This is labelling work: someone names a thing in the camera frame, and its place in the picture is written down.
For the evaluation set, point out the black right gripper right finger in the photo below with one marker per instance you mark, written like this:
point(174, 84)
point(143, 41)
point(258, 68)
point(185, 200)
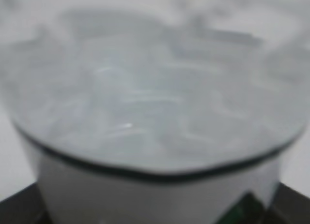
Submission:
point(289, 207)

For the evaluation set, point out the clear Nongfu Spring water bottle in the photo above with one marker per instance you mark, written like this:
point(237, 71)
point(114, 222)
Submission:
point(156, 111)

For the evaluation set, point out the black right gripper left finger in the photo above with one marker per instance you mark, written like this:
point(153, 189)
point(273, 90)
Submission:
point(24, 207)

